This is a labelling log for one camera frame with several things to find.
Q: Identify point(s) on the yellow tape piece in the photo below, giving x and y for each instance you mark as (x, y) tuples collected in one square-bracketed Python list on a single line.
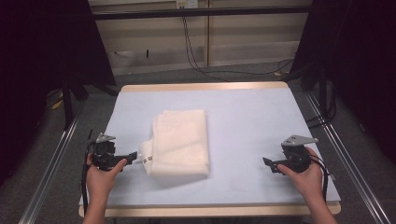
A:
[(57, 104)]

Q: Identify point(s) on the white towel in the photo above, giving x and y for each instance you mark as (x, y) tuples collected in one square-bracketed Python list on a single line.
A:
[(180, 140)]

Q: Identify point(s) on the person's right hand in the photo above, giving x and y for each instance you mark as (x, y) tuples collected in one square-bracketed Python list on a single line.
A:
[(308, 182)]

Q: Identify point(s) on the light blue table mat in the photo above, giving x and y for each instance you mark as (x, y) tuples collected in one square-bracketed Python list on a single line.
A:
[(249, 124)]

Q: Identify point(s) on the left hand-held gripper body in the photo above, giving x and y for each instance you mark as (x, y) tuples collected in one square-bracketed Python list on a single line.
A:
[(104, 152)]

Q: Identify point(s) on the black horizontal metal bar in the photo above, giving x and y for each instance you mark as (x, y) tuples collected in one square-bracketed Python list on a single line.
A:
[(202, 13)]

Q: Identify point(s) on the aluminium floor rail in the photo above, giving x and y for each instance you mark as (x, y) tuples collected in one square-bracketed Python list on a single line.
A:
[(49, 174), (348, 161)]

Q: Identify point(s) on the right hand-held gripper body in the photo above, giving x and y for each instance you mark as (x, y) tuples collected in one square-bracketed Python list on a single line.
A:
[(295, 157)]

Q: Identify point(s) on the black metal stand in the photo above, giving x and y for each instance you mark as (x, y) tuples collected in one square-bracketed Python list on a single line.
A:
[(67, 105)]

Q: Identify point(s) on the person's left hand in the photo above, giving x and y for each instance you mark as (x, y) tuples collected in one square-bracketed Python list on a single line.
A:
[(101, 182)]

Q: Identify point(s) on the wooden table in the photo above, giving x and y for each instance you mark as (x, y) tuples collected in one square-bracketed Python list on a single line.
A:
[(202, 86)]

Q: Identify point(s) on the small black floor object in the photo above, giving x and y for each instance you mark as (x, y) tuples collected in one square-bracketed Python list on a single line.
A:
[(90, 134)]

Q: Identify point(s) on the white wall socket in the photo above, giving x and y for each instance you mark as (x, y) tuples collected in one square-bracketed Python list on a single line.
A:
[(186, 3)]

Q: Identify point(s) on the black curtain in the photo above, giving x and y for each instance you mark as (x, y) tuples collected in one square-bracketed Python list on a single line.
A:
[(37, 77), (361, 68)]

